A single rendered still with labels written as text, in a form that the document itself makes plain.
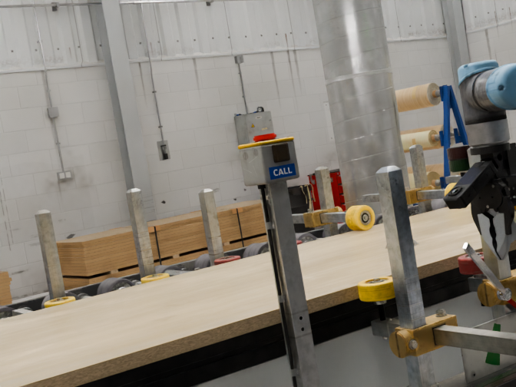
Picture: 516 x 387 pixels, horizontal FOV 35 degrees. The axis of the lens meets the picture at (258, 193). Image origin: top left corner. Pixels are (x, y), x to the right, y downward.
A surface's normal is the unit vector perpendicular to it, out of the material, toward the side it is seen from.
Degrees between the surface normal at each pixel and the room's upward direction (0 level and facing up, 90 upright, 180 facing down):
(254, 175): 90
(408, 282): 90
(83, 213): 90
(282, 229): 90
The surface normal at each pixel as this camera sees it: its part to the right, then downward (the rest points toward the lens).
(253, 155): -0.83, 0.17
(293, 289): 0.54, -0.04
